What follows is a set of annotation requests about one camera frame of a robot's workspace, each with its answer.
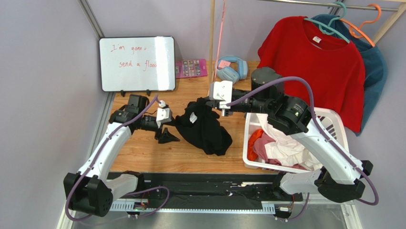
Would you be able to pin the orange garment in basket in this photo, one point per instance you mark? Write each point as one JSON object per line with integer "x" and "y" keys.
{"x": 251, "y": 155}

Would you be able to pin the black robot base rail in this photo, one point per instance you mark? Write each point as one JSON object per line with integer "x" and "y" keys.
{"x": 210, "y": 193}

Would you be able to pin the wooden clothes rack frame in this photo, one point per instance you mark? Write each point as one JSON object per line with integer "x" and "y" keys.
{"x": 391, "y": 12}

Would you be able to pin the dark teal t shirt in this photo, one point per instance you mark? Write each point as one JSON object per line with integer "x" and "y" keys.
{"x": 375, "y": 70}

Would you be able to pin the pink wire hanger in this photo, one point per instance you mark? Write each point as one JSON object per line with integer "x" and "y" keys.
{"x": 214, "y": 76}

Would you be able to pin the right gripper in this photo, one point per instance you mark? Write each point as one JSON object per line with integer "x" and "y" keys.
{"x": 217, "y": 104}

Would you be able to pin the pink garment in basket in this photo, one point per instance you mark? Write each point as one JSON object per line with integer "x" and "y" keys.
{"x": 279, "y": 153}

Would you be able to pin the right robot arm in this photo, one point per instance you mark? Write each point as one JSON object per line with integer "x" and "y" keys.
{"x": 341, "y": 178}

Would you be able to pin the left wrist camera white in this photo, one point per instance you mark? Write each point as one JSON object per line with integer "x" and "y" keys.
{"x": 164, "y": 113}

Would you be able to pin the black t shirt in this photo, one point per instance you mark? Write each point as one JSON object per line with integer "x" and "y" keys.
{"x": 200, "y": 127}

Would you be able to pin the teal plastic hanger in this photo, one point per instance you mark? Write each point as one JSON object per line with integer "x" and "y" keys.
{"x": 326, "y": 28}

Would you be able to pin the whiteboard with red writing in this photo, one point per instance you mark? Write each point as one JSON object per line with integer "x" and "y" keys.
{"x": 133, "y": 64}

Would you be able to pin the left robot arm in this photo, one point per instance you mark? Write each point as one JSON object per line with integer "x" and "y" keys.
{"x": 89, "y": 192}

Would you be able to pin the red t shirt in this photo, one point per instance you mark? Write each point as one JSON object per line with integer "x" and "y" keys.
{"x": 332, "y": 66}

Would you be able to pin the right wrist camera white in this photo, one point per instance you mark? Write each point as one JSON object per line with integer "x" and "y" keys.
{"x": 221, "y": 90}

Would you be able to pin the white crumpled garment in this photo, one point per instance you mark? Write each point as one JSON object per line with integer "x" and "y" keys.
{"x": 307, "y": 160}

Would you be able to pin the white laundry basket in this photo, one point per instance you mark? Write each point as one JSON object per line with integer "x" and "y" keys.
{"x": 252, "y": 124}

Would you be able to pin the metal hanging rod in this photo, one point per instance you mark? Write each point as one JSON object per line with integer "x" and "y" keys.
{"x": 329, "y": 5}

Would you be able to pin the pink sticker card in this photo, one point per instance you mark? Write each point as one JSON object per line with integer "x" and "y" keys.
{"x": 190, "y": 68}

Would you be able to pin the light blue headphones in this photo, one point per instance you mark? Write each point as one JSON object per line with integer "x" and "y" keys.
{"x": 232, "y": 68}

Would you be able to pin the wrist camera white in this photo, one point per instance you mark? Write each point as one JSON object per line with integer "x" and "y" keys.
{"x": 221, "y": 90}
{"x": 164, "y": 113}

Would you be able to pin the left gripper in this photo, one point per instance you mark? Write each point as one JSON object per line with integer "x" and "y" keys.
{"x": 167, "y": 137}

